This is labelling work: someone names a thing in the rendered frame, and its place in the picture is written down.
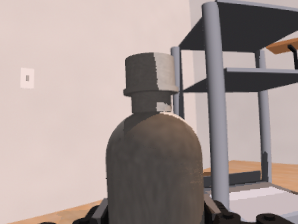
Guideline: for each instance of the grey shelving unit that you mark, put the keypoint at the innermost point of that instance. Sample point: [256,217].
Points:
[244,27]

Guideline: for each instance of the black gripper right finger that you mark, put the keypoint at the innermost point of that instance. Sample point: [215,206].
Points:
[215,214]

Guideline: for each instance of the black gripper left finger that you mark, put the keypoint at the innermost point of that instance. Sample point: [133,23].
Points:
[98,214]

